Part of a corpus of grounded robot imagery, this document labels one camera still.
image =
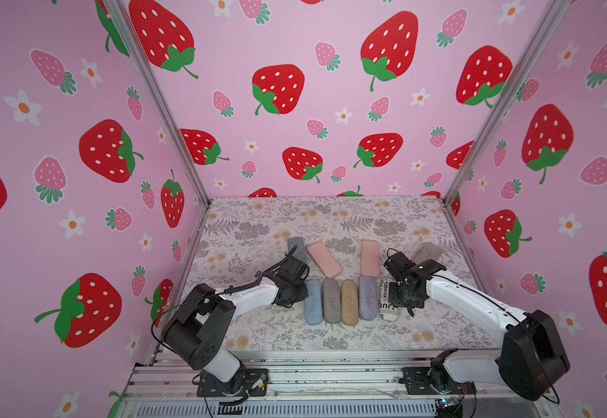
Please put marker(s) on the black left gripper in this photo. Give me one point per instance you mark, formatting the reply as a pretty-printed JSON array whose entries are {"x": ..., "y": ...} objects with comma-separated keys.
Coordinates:
[{"x": 303, "y": 293}]

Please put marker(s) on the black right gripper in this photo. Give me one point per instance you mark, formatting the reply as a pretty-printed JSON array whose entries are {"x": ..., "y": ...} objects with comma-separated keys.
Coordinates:
[{"x": 405, "y": 300}]

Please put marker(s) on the green case purple glasses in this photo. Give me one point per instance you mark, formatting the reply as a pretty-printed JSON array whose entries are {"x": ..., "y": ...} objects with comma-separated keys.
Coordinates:
[{"x": 298, "y": 249}]

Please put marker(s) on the newspaper print glasses case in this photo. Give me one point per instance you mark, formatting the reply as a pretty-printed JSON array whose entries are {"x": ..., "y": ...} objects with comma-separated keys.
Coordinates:
[{"x": 386, "y": 311}]

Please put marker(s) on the blue fabric glasses case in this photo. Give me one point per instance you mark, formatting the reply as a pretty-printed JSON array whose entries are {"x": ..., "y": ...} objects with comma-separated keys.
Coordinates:
[{"x": 313, "y": 303}]

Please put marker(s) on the pink glasses case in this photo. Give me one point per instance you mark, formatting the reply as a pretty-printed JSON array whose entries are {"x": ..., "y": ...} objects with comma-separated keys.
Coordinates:
[{"x": 324, "y": 260}]

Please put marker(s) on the purple case brown lining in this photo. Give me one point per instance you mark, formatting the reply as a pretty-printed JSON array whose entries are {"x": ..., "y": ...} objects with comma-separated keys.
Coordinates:
[{"x": 368, "y": 298}]

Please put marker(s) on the grey case teal lining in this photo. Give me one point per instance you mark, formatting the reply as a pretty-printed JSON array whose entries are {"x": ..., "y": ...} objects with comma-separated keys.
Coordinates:
[{"x": 428, "y": 251}]

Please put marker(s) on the grey fabric glasses case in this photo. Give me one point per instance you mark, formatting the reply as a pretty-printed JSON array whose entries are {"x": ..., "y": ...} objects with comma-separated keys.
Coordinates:
[{"x": 331, "y": 297}]

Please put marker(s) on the pink case black sunglasses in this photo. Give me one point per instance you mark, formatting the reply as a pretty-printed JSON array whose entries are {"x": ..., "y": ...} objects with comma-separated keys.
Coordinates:
[{"x": 370, "y": 259}]

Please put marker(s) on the tan woven glasses case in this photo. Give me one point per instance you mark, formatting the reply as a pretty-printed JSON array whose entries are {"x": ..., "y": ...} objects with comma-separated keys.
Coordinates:
[{"x": 350, "y": 303}]

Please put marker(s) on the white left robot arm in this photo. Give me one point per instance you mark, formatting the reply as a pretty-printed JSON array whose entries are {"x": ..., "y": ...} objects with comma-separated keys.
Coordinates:
[{"x": 197, "y": 328}]

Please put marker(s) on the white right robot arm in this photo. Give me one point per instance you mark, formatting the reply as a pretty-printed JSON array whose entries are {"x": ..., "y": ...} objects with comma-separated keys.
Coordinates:
[{"x": 531, "y": 358}]

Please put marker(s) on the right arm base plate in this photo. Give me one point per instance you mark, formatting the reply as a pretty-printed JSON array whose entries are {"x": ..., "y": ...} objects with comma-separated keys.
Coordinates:
[{"x": 433, "y": 381}]

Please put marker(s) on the aluminium rail frame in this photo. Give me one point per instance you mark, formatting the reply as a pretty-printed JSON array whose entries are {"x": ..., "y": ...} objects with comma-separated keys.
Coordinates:
[{"x": 319, "y": 384}]

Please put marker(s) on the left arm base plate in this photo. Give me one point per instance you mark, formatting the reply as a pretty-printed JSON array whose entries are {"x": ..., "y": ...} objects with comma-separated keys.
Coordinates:
[{"x": 246, "y": 382}]

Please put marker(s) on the aluminium corner post right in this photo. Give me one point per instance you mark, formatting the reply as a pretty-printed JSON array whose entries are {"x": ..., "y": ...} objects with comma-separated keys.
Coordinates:
[{"x": 543, "y": 31}]

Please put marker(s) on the aluminium corner post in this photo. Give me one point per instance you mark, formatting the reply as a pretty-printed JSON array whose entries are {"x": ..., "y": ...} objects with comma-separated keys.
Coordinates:
[
  {"x": 127, "y": 32},
  {"x": 543, "y": 31}
]

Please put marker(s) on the aluminium corner post left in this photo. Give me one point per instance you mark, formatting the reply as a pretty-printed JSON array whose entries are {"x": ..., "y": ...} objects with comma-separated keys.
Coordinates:
[{"x": 127, "y": 32}]

